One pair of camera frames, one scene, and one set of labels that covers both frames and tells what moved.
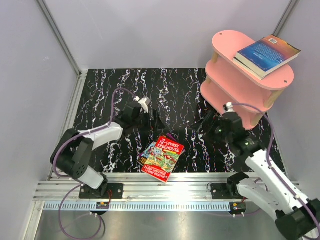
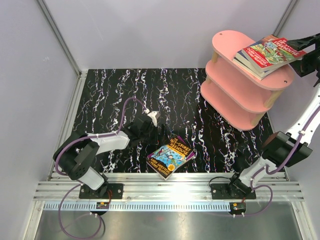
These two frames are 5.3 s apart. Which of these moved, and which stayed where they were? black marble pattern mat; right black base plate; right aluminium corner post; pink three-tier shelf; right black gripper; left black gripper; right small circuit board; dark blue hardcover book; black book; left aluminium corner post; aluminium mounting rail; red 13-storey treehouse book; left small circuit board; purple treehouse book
Moved: black book; red 13-storey treehouse book; right black gripper; left black gripper; purple treehouse book
Stayed: aluminium mounting rail; dark blue hardcover book; left aluminium corner post; pink three-tier shelf; black marble pattern mat; right small circuit board; right black base plate; left small circuit board; right aluminium corner post
